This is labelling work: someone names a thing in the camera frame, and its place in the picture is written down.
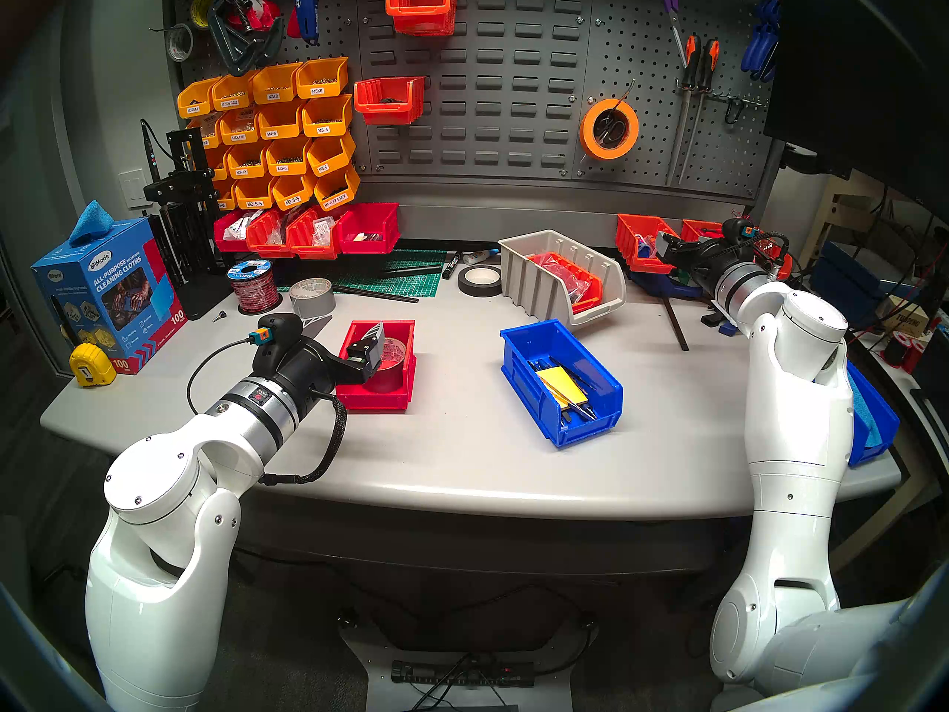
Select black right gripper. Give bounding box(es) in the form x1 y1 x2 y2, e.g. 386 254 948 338
656 231 746 292

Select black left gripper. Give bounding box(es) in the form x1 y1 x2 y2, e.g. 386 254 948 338
291 314 387 406

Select red bin holding tape roll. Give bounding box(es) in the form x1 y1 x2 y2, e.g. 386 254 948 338
335 319 417 413

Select red and white tool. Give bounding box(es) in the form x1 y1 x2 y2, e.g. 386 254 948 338
222 0 282 33

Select blue bar clamp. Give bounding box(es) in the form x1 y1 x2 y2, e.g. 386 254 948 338
629 271 703 352

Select orange bin with glue bottles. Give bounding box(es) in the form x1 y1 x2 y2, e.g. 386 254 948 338
615 214 679 275

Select long black plastic strip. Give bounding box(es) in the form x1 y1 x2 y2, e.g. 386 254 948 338
331 284 420 304

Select green cutting mat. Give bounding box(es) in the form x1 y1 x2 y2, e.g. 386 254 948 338
326 249 448 298

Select red bin with card pack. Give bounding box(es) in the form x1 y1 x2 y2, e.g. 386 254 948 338
332 202 402 256

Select orange bin holding plastic bag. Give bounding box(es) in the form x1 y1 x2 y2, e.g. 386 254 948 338
528 251 604 314

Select red bin with screw bag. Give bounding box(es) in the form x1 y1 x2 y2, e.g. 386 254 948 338
285 205 340 261

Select grey pegboard with hand tools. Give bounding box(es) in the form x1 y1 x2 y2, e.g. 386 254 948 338
575 0 779 200

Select clear bag of red parts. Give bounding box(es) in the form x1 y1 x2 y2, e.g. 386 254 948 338
535 253 594 303

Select red bin with clear bag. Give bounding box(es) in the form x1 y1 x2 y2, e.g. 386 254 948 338
245 209 291 258

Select black tape roll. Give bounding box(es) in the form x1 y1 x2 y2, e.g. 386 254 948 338
457 264 503 298

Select red bin with white bag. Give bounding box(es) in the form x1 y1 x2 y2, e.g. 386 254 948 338
214 211 251 254

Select yellow bin labelled M4-0.7 HEX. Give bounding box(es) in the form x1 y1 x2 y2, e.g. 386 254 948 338
313 165 362 213

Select large grey storage bin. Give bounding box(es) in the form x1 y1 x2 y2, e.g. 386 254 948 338
498 229 627 328

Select orange masking tape roll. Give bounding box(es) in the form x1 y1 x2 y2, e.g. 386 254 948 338
580 98 641 160

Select yellow bin labelled M2.5-5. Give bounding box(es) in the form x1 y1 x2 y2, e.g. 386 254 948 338
271 171 317 211

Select black metal stand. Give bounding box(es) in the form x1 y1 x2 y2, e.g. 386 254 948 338
143 128 235 320

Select yellow bin labelled M2.5-6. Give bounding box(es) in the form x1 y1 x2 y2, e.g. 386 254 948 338
233 176 277 211

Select dark blue storage crate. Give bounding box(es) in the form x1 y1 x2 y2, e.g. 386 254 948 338
810 241 887 320

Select yellow sticky note pad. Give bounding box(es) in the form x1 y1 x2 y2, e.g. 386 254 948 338
535 366 589 407

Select metal hook rack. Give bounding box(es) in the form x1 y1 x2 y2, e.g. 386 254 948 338
676 80 770 112

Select large blue storage bin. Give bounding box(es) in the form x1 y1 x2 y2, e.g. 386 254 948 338
500 318 624 449

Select metal tweezers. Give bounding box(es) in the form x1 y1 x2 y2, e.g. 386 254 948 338
554 388 598 422

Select yellow bin labelled M3-6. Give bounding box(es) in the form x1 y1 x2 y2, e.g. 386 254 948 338
305 131 357 177

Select yellow bin labelled M3-8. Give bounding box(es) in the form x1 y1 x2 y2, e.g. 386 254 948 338
265 135 312 177

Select yellow bin labelled M3-12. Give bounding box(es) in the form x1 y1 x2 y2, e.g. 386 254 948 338
225 142 269 179

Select yellow bin labelled M3-4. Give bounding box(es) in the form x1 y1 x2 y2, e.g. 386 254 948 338
300 93 354 139

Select yellow bin labelled M4-6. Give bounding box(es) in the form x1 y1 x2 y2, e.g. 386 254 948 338
256 99 306 142

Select blue spring clamps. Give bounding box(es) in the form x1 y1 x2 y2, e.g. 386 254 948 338
740 0 783 82

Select yellow bin labelled M4X4X6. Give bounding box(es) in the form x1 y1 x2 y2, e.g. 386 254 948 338
219 107 262 146

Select blue cleaning cloths box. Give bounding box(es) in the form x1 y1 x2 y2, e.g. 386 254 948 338
31 217 186 376

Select small cardboard box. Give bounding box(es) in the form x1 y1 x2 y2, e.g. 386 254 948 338
879 295 932 338

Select red thread spool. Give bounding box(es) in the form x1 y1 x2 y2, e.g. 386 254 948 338
881 329 924 372

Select blue microfibre cloth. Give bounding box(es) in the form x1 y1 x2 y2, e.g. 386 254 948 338
851 380 884 452

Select yellow tape measure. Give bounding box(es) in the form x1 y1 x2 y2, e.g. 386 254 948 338
69 343 118 388

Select yellow bin labelled M3X6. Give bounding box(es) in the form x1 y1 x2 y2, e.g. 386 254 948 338
294 56 350 100

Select black monitor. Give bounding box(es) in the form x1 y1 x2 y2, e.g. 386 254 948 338
764 0 949 225

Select blue bin holding cloth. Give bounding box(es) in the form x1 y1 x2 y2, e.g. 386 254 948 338
845 360 902 469

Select yellow bin labelled M3X8 BAD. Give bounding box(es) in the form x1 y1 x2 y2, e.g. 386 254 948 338
210 71 258 112

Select blue cloth in box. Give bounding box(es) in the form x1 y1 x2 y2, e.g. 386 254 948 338
69 200 115 248

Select grey pegboard with yellow bins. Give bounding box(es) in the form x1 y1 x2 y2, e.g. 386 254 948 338
165 0 366 200

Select black power strip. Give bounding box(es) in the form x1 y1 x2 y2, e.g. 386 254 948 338
391 659 536 689

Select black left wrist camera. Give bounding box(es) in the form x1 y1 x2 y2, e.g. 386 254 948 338
251 312 305 374

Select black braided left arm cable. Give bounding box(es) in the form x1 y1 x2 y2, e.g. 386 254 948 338
259 392 349 487

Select red wire spool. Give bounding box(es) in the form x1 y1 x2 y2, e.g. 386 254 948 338
227 258 282 316

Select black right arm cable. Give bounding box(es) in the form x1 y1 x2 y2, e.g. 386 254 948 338
749 231 793 281

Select metal wire peg hook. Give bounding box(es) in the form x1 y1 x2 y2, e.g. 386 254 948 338
597 79 637 145

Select flat file orange handle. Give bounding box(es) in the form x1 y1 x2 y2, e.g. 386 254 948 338
667 34 701 186

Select round file orange handle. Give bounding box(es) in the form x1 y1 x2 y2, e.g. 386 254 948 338
678 39 721 185

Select orange wall bin with contents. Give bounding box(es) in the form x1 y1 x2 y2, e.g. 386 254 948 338
354 76 426 126

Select grey louvered wall panel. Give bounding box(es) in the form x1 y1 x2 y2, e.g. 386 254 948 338
356 0 594 186

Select black probe with cable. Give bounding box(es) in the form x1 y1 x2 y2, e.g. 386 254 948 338
139 119 168 186

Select empty orange wall bin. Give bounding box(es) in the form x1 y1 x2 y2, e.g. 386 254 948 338
385 0 460 36

